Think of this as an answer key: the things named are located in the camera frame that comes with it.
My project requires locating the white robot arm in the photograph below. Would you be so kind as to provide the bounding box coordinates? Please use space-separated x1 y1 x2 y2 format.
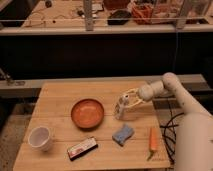
119 72 213 171

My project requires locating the orange carrot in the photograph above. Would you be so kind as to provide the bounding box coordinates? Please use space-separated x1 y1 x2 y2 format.
147 127 158 160

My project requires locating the grey metal post right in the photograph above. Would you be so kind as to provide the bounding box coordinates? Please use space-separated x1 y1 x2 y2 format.
176 0 192 29

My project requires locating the blue sponge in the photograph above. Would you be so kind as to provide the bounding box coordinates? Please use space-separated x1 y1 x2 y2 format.
112 124 134 146

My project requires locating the orange round bowl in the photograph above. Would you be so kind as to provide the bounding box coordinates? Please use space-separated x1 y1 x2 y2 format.
71 99 104 129

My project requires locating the black cable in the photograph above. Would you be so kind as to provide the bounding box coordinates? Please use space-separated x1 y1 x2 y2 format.
159 99 186 164

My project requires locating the orange basket on shelf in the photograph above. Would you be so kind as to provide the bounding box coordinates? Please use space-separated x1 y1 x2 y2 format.
132 4 153 25

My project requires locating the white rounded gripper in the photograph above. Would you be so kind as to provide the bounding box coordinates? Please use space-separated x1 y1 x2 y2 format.
122 84 156 108

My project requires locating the white cup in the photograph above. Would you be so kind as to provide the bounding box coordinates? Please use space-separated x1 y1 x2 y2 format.
28 126 53 151

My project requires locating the grey metal post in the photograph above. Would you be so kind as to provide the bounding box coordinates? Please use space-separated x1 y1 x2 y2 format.
83 0 93 31
176 0 192 29

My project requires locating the black pouch on shelf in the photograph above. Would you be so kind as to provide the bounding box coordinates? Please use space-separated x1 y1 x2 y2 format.
107 10 131 25

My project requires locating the black and white box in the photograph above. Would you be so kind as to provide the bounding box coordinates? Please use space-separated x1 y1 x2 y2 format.
67 137 98 161

